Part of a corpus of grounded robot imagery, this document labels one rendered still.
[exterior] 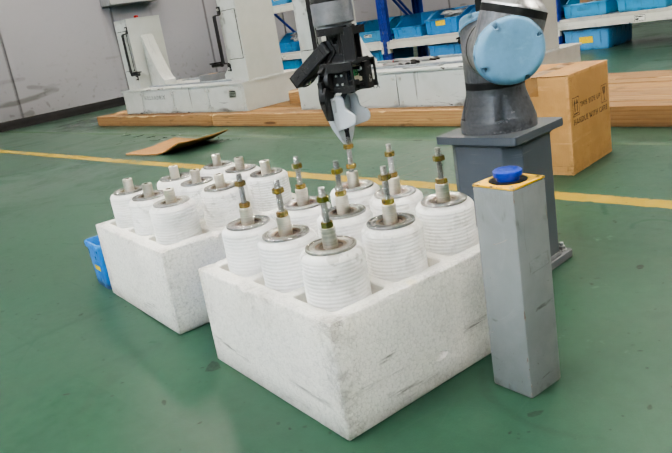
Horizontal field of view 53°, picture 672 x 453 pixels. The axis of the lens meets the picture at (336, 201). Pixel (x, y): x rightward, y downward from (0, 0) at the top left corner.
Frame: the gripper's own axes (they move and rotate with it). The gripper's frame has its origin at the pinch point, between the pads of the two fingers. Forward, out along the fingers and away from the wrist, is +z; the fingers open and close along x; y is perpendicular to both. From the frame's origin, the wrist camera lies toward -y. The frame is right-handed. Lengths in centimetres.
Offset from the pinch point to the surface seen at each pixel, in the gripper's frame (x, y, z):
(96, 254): -15, -73, 25
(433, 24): 467, -257, 0
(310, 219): -14.4, 1.5, 11.5
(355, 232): -16.8, 13.2, 12.2
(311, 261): -33.1, 18.0, 10.3
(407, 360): -25.8, 26.5, 27.9
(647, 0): 444, -65, 4
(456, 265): -13.8, 29.4, 17.4
